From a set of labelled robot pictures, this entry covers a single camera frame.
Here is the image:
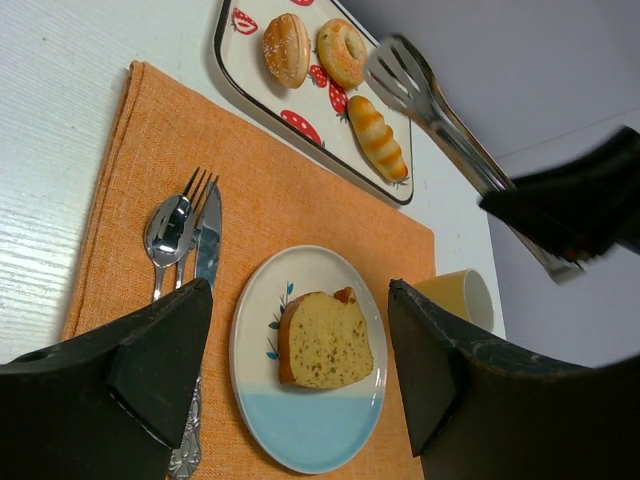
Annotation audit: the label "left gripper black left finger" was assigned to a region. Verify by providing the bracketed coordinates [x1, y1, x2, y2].
[1, 279, 212, 479]

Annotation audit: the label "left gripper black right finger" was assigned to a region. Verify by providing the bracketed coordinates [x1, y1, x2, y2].
[388, 280, 639, 479]

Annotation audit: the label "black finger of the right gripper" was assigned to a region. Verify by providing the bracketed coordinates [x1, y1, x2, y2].
[479, 126, 639, 260]

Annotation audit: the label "sliced loaf bread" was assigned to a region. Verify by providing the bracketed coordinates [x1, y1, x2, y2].
[278, 287, 374, 389]

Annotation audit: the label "metal serving tongs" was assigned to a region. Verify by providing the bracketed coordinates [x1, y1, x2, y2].
[362, 32, 586, 284]

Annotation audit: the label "striped long bread roll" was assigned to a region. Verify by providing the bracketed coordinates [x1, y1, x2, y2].
[347, 95, 409, 183]

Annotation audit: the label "yellow mug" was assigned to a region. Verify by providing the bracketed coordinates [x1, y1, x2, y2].
[413, 269, 495, 332]

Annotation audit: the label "round plate blue white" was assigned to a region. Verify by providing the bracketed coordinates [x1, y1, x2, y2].
[229, 245, 388, 474]

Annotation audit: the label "silver spoon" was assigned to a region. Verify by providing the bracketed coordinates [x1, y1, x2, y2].
[144, 194, 195, 302]

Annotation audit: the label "silver table knife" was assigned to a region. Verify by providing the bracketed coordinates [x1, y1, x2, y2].
[168, 178, 222, 479]

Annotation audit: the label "silver fork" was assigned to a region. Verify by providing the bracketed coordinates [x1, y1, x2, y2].
[175, 167, 213, 289]

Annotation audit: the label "orange cloth placemat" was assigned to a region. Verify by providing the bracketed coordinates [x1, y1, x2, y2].
[64, 61, 435, 479]

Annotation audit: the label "bagel with hole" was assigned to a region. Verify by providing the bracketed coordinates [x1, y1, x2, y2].
[316, 18, 368, 90]

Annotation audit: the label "round sesame bun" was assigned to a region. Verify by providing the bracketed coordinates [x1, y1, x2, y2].
[262, 13, 311, 89]

